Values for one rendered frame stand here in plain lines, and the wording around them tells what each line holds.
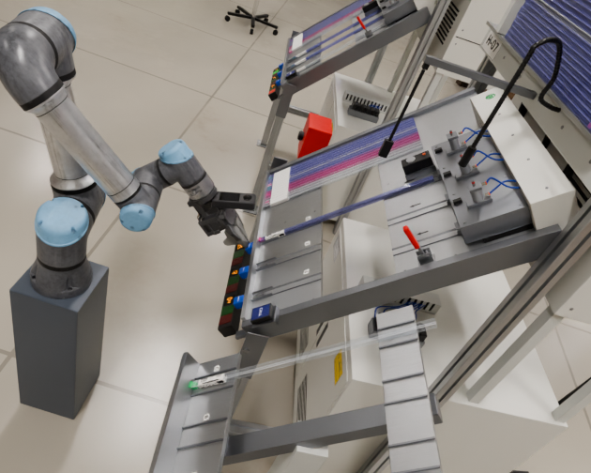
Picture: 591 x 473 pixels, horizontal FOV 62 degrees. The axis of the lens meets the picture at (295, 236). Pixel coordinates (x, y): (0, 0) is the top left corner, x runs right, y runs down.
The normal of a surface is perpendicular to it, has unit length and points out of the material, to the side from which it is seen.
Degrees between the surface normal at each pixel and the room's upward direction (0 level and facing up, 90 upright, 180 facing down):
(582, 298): 90
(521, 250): 90
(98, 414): 0
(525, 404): 0
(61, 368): 90
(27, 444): 0
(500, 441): 90
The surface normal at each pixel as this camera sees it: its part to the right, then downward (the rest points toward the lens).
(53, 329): -0.15, 0.60
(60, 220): 0.29, -0.64
